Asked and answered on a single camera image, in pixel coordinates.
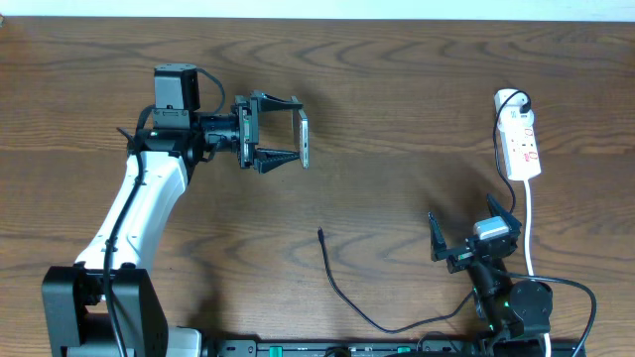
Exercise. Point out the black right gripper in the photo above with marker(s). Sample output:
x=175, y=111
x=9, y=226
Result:
x=439, y=242

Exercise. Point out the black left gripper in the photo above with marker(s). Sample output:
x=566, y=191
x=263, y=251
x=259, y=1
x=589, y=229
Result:
x=247, y=131

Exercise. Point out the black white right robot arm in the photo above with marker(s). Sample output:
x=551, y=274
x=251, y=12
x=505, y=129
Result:
x=513, y=310

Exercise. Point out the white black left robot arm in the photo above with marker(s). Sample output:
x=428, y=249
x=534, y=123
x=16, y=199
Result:
x=104, y=304

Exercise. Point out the white power strip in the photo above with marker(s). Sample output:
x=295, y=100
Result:
x=515, y=125

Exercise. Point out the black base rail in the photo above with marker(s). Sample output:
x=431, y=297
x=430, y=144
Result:
x=435, y=346

